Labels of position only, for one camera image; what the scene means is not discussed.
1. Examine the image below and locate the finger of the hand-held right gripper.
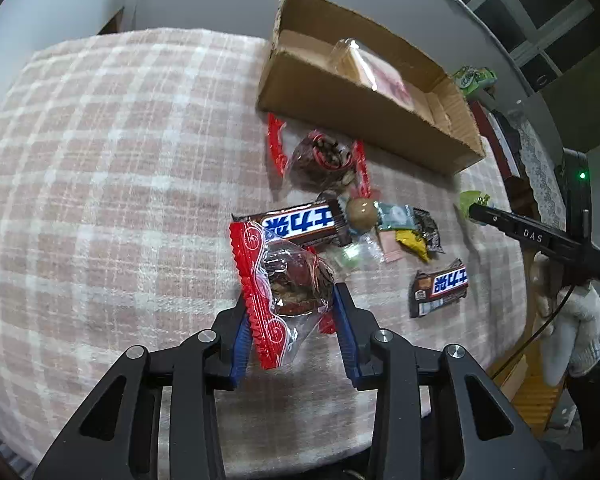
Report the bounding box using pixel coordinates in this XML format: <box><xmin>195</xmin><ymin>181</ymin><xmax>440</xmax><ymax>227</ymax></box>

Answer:
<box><xmin>467</xmin><ymin>202</ymin><xmax>581</xmax><ymax>261</ymax></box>

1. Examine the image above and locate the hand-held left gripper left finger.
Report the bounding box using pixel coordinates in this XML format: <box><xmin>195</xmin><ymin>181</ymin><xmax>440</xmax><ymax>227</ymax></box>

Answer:
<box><xmin>32</xmin><ymin>296</ymin><xmax>255</xmax><ymax>480</ymax></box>

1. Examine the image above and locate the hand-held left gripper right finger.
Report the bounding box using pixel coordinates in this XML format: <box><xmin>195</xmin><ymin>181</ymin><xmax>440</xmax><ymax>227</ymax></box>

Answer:
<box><xmin>330</xmin><ymin>282</ymin><xmax>571</xmax><ymax>480</ymax></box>

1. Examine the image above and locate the green candy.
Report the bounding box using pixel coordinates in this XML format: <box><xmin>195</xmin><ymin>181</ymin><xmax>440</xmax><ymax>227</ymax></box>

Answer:
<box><xmin>459</xmin><ymin>190</ymin><xmax>493</xmax><ymax>221</ymax></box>

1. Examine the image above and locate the red chocolate nut snack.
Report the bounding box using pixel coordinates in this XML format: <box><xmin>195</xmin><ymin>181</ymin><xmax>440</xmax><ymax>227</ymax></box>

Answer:
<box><xmin>266</xmin><ymin>113</ymin><xmax>373</xmax><ymax>201</ymax></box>
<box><xmin>228</xmin><ymin>220</ymin><xmax>338</xmax><ymax>371</ymax></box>

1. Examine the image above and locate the black snack packet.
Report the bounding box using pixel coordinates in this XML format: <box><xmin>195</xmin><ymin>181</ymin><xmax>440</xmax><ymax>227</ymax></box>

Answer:
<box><xmin>412</xmin><ymin>208</ymin><xmax>445</xmax><ymax>259</ymax></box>

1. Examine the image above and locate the small brown chocolate bar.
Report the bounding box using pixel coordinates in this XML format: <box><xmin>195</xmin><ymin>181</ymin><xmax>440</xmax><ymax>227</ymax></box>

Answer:
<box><xmin>409</xmin><ymin>258</ymin><xmax>470</xmax><ymax>318</ymax></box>

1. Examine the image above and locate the yellow snack packet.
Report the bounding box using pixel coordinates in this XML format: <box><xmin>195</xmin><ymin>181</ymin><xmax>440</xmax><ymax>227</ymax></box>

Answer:
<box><xmin>395</xmin><ymin>227</ymin><xmax>429</xmax><ymax>262</ymax></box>

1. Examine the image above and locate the large brown chocolate bar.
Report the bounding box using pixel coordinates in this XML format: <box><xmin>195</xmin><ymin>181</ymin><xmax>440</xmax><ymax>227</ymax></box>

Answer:
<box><xmin>231</xmin><ymin>197</ymin><xmax>353</xmax><ymax>248</ymax></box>

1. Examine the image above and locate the round brown ball candy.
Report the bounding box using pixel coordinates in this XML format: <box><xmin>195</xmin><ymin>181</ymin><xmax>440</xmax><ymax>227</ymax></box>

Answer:
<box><xmin>345</xmin><ymin>197</ymin><xmax>381</xmax><ymax>233</ymax></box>

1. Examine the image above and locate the cardboard box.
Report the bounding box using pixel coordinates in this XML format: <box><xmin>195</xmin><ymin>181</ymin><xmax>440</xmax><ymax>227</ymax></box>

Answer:
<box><xmin>256</xmin><ymin>0</ymin><xmax>486</xmax><ymax>176</ymax></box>

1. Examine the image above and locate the person's right hand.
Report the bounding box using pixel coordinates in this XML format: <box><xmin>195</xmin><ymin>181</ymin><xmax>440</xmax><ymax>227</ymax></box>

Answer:
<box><xmin>530</xmin><ymin>250</ymin><xmax>600</xmax><ymax>386</ymax></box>

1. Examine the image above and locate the white lace cloth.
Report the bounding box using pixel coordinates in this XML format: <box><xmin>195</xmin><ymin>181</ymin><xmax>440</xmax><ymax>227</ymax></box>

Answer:
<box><xmin>510</xmin><ymin>115</ymin><xmax>566</xmax><ymax>231</ymax></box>

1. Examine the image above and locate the clear wrapped candy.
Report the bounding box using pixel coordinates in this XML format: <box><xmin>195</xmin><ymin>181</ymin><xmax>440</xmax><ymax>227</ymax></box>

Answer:
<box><xmin>330</xmin><ymin>237</ymin><xmax>383</xmax><ymax>273</ymax></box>

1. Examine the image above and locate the pink candy packet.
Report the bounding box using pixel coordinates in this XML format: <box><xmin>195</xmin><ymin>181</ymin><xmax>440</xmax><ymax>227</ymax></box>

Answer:
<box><xmin>377</xmin><ymin>227</ymin><xmax>406</xmax><ymax>264</ymax></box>

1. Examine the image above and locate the green printed box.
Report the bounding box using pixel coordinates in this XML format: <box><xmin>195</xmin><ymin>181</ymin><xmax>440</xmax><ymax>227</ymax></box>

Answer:
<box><xmin>452</xmin><ymin>66</ymin><xmax>498</xmax><ymax>96</ymax></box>

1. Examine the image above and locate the pink plaid tablecloth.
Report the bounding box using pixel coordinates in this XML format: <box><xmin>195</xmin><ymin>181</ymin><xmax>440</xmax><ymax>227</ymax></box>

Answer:
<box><xmin>0</xmin><ymin>27</ymin><xmax>541</xmax><ymax>466</ymax></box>

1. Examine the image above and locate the clear packet in box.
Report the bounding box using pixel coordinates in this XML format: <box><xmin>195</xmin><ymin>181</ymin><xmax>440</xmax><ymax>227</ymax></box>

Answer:
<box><xmin>330</xmin><ymin>37</ymin><xmax>413</xmax><ymax>108</ymax></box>

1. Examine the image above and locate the black cable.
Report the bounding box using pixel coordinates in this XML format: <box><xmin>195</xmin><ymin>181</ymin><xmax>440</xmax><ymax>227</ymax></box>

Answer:
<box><xmin>486</xmin><ymin>282</ymin><xmax>578</xmax><ymax>378</ymax></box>

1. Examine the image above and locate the green ring candy packet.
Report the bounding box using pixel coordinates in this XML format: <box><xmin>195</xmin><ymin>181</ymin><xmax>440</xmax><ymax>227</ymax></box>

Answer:
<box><xmin>375</xmin><ymin>201</ymin><xmax>416</xmax><ymax>231</ymax></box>

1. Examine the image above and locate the window frame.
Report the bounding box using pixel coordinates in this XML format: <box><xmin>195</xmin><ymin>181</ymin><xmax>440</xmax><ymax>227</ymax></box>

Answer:
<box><xmin>465</xmin><ymin>0</ymin><xmax>600</xmax><ymax>96</ymax></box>

